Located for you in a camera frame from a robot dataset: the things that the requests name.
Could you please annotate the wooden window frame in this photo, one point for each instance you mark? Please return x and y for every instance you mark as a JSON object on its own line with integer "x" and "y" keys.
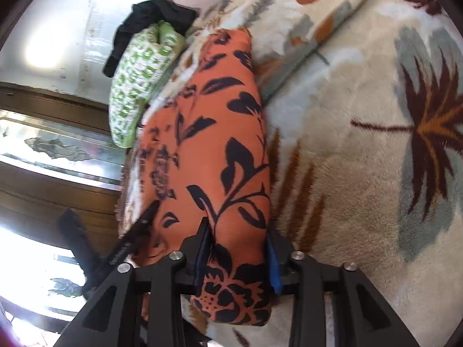
{"x": 54, "y": 198}

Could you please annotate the green patterned pillow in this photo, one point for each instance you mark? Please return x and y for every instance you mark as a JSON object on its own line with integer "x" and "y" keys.
{"x": 141, "y": 72}

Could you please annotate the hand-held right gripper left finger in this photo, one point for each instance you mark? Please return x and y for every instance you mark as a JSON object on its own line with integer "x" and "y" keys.
{"x": 203, "y": 256}

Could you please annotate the black cloth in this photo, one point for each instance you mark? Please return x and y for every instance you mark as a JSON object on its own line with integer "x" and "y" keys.
{"x": 159, "y": 14}

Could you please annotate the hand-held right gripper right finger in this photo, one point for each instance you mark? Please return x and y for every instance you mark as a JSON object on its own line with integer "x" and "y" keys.
{"x": 275, "y": 271}

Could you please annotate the orange floral garment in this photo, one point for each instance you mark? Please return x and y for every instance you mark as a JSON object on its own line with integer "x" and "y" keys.
{"x": 217, "y": 133}

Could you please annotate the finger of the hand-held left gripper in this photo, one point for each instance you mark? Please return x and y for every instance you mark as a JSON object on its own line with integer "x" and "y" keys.
{"x": 135, "y": 236}
{"x": 81, "y": 245}

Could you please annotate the leaf print fleece blanket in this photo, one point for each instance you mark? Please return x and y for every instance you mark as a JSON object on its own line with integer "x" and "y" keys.
{"x": 361, "y": 170}

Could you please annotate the frosted patterned window glass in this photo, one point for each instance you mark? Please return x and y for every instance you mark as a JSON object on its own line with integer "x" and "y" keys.
{"x": 54, "y": 144}

